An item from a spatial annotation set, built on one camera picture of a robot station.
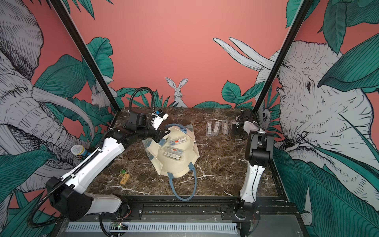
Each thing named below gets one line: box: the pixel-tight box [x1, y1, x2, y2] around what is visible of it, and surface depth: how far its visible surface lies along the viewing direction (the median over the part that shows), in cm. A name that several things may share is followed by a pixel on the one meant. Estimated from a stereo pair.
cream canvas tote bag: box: [141, 123, 201, 201], surface depth 91 cm
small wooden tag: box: [119, 173, 130, 186], surface depth 85 cm
